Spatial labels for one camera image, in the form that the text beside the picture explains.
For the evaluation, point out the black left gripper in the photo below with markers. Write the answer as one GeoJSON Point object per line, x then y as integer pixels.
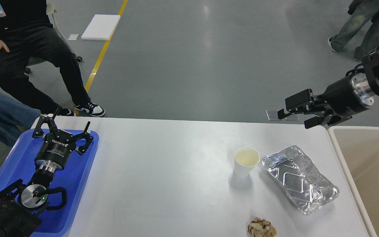
{"type": "Point", "coordinates": [54, 149]}

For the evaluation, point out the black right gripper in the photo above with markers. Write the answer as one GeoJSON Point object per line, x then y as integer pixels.
{"type": "Point", "coordinates": [346, 97]}

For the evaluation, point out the white paper cup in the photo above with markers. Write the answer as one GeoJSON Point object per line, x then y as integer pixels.
{"type": "Point", "coordinates": [245, 159]}

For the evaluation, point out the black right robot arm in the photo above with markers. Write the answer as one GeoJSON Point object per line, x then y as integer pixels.
{"type": "Point", "coordinates": [369, 67]}

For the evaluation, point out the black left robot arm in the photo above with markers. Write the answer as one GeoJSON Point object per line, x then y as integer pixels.
{"type": "Point", "coordinates": [42, 179]}

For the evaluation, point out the clear floor plate right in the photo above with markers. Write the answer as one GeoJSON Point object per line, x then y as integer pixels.
{"type": "Point", "coordinates": [293, 117]}

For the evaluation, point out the clear floor plate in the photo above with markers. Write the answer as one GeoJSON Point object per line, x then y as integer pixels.
{"type": "Point", "coordinates": [293, 117]}
{"type": "Point", "coordinates": [272, 115]}

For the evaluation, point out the clear floor plate left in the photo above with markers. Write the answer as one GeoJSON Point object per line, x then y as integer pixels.
{"type": "Point", "coordinates": [272, 115]}

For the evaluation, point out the blue plastic tray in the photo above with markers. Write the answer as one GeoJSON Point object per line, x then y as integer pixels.
{"type": "Point", "coordinates": [20, 164]}

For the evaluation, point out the person in blue jeans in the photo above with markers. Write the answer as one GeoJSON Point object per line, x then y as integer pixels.
{"type": "Point", "coordinates": [14, 115]}

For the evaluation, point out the beige plastic bin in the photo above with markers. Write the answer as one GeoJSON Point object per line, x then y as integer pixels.
{"type": "Point", "coordinates": [357, 148]}

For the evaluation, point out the aluminium foil tray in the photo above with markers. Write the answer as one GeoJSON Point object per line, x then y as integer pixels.
{"type": "Point", "coordinates": [299, 179]}

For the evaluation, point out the small white floor card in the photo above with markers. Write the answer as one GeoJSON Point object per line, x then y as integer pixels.
{"type": "Point", "coordinates": [73, 36]}

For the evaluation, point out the seated person in black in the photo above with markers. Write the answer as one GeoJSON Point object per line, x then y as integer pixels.
{"type": "Point", "coordinates": [25, 31]}

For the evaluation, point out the white foam board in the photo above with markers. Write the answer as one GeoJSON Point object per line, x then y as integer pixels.
{"type": "Point", "coordinates": [101, 27]}

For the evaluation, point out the grey office chair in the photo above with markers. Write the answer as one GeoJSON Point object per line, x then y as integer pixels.
{"type": "Point", "coordinates": [33, 60]}

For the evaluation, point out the crumpled brown paper ball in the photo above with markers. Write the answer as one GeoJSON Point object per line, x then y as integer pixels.
{"type": "Point", "coordinates": [261, 228]}

